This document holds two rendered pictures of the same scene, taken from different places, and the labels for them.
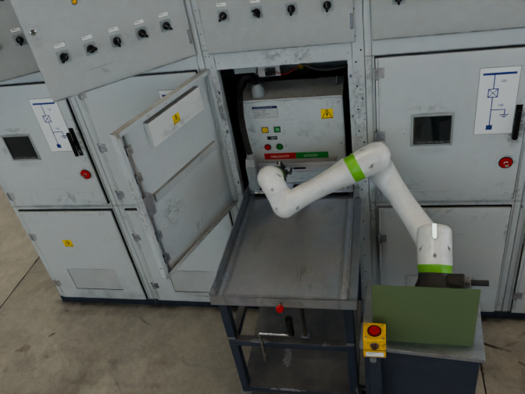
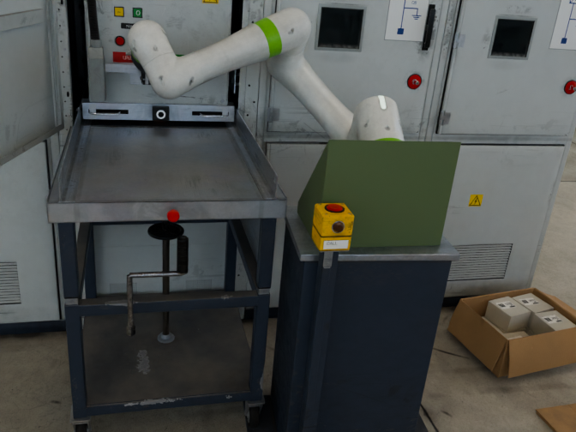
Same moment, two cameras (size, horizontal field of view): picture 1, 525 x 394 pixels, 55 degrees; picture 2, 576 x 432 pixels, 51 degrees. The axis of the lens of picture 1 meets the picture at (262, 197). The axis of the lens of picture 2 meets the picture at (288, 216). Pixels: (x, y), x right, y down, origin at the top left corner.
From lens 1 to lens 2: 1.04 m
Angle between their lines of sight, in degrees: 30
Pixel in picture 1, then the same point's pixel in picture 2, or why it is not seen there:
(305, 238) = (185, 154)
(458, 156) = (366, 69)
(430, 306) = (399, 177)
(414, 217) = (339, 111)
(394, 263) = (279, 232)
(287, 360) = (145, 367)
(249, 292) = (119, 198)
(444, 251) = (397, 124)
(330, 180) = (238, 44)
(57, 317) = not seen: outside the picture
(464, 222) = not seen: hidden behind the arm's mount
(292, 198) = (185, 63)
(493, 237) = not seen: hidden behind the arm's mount
